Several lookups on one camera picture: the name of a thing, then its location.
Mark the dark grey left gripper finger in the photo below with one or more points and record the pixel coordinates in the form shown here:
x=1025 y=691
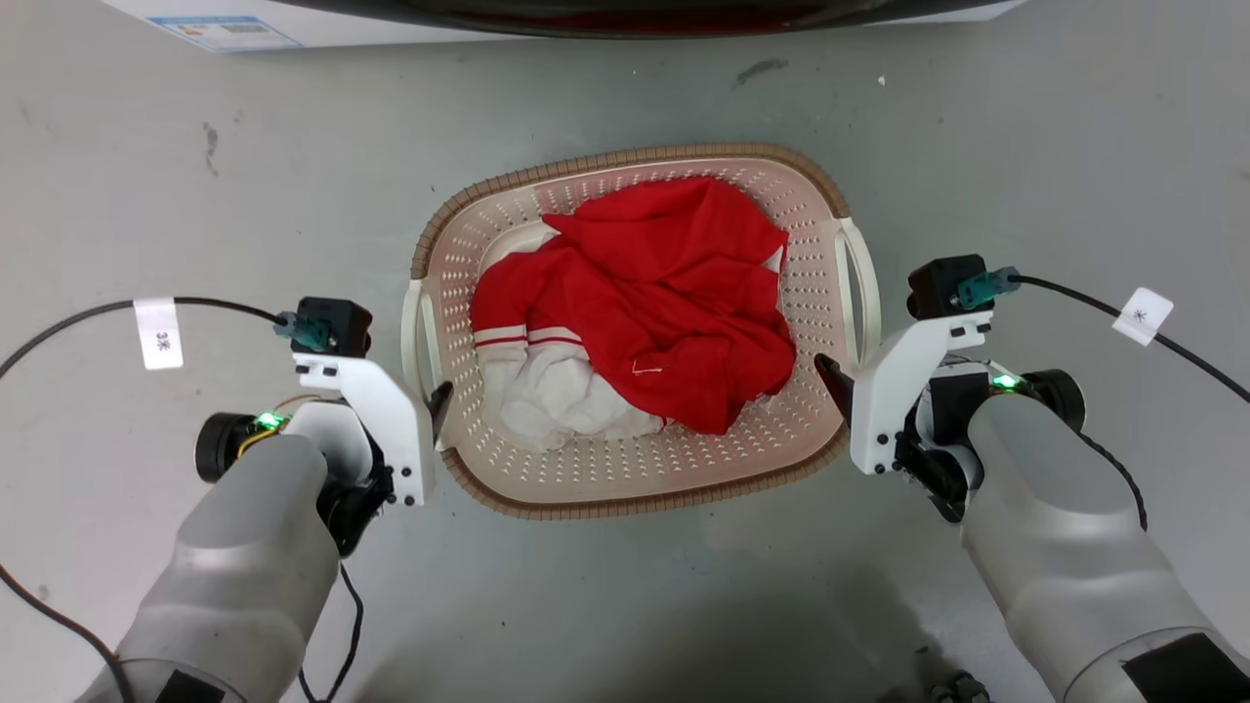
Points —
x=440 y=410

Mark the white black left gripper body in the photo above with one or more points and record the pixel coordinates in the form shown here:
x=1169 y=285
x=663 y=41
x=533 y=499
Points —
x=391 y=420

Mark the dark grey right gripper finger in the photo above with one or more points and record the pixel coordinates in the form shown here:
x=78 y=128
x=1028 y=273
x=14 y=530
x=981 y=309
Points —
x=836 y=383

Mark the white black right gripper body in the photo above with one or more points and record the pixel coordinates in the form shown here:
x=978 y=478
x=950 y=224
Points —
x=894 y=391

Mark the beige plastic laundry basket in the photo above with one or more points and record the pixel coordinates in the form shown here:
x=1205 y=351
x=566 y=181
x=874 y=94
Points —
x=645 y=478

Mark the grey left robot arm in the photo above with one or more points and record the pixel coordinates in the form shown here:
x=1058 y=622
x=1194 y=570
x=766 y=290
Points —
x=244 y=566

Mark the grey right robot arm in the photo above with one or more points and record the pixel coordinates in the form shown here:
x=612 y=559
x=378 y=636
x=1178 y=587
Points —
x=1055 y=508

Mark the dark robot base part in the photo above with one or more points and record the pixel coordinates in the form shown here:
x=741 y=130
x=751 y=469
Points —
x=957 y=688

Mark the red and white garment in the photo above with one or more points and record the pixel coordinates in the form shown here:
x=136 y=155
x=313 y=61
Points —
x=664 y=303

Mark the white washing machine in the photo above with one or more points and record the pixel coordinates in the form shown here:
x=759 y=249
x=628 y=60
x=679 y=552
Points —
x=322 y=18

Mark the blue energy label sticker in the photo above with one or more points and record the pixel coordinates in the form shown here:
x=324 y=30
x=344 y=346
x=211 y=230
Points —
x=227 y=31

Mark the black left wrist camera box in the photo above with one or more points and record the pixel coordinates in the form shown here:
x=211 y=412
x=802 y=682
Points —
x=332 y=327

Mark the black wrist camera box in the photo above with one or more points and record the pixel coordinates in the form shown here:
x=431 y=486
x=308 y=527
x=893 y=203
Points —
x=332 y=327
x=945 y=285

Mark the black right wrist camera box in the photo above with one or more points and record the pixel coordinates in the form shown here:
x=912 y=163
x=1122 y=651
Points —
x=945 y=285

